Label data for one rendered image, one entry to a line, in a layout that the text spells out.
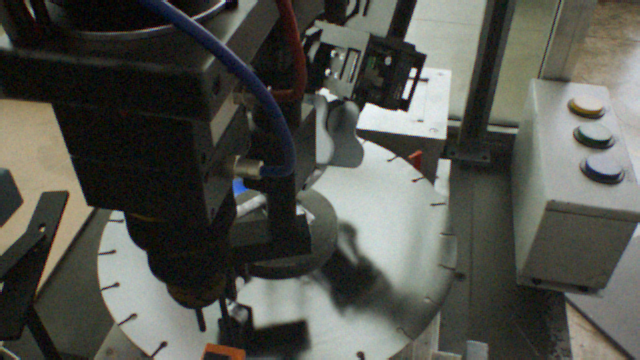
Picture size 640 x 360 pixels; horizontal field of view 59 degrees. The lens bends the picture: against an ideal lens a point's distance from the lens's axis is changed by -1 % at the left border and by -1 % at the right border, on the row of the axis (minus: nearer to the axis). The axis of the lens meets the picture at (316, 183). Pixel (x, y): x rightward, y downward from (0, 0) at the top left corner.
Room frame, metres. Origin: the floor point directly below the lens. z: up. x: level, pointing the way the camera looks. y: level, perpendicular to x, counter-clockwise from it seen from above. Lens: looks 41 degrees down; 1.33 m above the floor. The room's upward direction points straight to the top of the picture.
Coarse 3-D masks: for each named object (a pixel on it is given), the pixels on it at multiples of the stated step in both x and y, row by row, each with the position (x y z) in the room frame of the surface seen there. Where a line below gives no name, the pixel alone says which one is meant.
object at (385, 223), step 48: (240, 192) 0.43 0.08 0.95; (336, 192) 0.43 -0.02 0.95; (384, 192) 0.43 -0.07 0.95; (432, 192) 0.43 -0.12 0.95; (336, 240) 0.36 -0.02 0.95; (384, 240) 0.36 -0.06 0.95; (432, 240) 0.36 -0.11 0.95; (144, 288) 0.30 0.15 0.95; (288, 288) 0.31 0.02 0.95; (336, 288) 0.31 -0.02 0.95; (384, 288) 0.31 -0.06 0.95; (432, 288) 0.31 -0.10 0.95; (144, 336) 0.26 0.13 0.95; (192, 336) 0.26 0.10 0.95; (240, 336) 0.26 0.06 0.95; (288, 336) 0.26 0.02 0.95; (336, 336) 0.26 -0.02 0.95; (384, 336) 0.26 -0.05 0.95
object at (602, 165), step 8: (592, 160) 0.53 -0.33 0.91; (600, 160) 0.53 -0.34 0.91; (608, 160) 0.53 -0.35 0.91; (616, 160) 0.53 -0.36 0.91; (592, 168) 0.52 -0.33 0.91; (600, 168) 0.52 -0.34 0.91; (608, 168) 0.52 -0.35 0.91; (616, 168) 0.52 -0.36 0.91; (600, 176) 0.51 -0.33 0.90; (608, 176) 0.51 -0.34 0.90; (616, 176) 0.51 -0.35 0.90
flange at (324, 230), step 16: (256, 192) 0.42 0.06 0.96; (304, 192) 0.42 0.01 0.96; (320, 208) 0.39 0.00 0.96; (320, 224) 0.37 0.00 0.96; (336, 224) 0.37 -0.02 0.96; (320, 240) 0.35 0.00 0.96; (304, 256) 0.33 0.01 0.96; (320, 256) 0.34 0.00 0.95; (272, 272) 0.32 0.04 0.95; (288, 272) 0.32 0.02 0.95
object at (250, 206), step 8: (312, 176) 0.40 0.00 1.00; (256, 200) 0.36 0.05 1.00; (264, 200) 0.36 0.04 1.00; (240, 208) 0.35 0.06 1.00; (248, 208) 0.35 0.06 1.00; (256, 208) 0.36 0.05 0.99; (264, 208) 0.37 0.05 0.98; (304, 208) 0.35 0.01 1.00; (240, 216) 0.35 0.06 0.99; (312, 216) 0.34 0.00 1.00
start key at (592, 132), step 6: (582, 126) 0.60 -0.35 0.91; (588, 126) 0.60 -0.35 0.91; (594, 126) 0.60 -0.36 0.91; (600, 126) 0.60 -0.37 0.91; (582, 132) 0.59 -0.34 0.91; (588, 132) 0.59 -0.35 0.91; (594, 132) 0.59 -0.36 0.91; (600, 132) 0.59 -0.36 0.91; (606, 132) 0.59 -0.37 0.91; (582, 138) 0.59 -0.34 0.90; (588, 138) 0.58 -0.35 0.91; (594, 138) 0.58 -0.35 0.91; (600, 138) 0.58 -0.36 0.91; (606, 138) 0.58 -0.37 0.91
